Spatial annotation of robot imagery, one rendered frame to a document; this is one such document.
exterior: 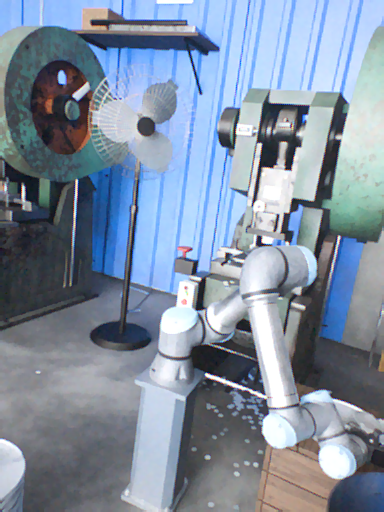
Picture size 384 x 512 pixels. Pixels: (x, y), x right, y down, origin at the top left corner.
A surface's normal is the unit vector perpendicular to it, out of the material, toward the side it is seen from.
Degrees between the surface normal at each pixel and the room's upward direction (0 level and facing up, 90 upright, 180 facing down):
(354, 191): 119
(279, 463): 90
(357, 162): 104
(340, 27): 90
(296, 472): 90
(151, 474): 90
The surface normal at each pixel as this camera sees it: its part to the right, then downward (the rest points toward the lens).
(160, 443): -0.38, 0.18
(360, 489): 0.28, 0.22
